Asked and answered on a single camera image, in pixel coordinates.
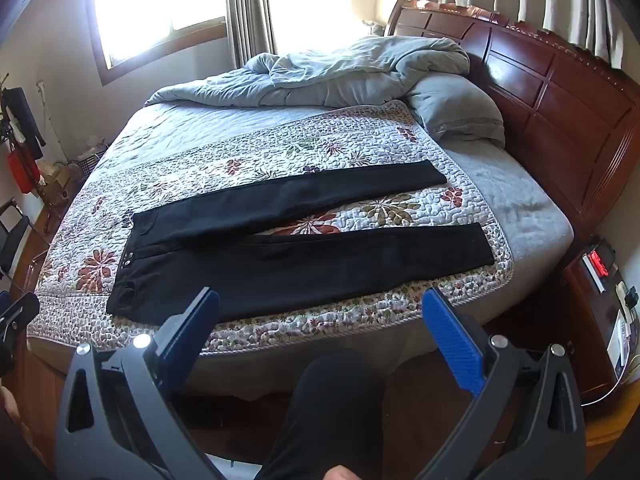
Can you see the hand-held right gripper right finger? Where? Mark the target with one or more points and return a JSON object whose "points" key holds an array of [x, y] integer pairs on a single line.
{"points": [[452, 340]]}

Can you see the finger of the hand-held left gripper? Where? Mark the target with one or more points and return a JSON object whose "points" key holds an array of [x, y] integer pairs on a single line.
{"points": [[17, 312]]}

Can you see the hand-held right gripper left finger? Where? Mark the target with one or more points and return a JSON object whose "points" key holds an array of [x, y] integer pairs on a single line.
{"points": [[192, 327]]}

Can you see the black pants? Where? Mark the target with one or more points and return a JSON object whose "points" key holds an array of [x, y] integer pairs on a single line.
{"points": [[300, 265]]}

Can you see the black folding chair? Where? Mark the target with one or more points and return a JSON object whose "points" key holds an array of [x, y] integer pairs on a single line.
{"points": [[15, 240]]}

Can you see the wooden nightstand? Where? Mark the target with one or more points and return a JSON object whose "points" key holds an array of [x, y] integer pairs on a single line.
{"points": [[585, 330]]}

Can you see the cardboard box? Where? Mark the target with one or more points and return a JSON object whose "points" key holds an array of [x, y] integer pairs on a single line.
{"points": [[57, 177]]}

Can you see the red bag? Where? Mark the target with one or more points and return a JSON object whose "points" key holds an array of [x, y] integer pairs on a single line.
{"points": [[22, 171]]}

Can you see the person's leg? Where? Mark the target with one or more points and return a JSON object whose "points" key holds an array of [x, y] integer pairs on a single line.
{"points": [[325, 410]]}

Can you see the red digital clock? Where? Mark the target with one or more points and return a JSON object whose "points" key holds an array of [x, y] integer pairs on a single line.
{"points": [[597, 260]]}

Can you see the white power strip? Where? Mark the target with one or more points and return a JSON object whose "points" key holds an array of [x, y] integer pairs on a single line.
{"points": [[619, 340]]}

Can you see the dark basket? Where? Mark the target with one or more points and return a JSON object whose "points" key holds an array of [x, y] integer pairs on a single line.
{"points": [[92, 159]]}

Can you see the black hanging clothes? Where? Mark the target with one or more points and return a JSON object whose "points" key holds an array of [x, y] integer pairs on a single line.
{"points": [[22, 120]]}

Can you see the floral quilted bedspread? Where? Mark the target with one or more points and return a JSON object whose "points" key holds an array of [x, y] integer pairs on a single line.
{"points": [[350, 140]]}

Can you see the grey pillow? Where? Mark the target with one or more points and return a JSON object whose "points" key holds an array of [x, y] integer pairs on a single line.
{"points": [[455, 105]]}

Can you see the wooden headboard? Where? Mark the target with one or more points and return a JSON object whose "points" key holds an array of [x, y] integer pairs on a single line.
{"points": [[550, 110]]}

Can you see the grey duvet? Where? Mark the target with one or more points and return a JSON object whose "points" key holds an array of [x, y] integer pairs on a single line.
{"points": [[350, 70]]}

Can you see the grey striped curtain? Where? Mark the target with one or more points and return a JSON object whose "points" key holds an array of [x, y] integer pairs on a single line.
{"points": [[250, 10]]}

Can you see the window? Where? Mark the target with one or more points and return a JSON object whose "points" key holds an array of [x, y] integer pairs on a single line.
{"points": [[160, 0]]}

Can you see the wooden bed frame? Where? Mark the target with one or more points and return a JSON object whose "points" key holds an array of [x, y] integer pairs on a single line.
{"points": [[40, 390]]}

